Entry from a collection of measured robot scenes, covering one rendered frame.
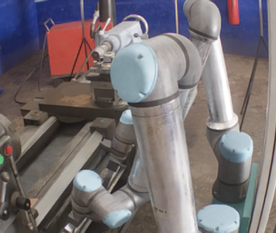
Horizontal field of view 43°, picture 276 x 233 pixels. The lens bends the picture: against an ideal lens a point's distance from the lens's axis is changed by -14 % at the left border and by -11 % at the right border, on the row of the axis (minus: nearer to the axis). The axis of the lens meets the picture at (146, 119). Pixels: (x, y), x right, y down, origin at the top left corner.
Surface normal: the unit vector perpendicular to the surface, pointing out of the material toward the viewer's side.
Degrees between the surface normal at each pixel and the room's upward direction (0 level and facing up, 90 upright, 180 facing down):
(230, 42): 90
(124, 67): 83
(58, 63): 90
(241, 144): 5
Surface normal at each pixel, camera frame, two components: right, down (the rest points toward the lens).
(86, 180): 0.18, -0.75
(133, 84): -0.68, 0.26
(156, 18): -0.31, 0.46
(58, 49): 0.04, 0.46
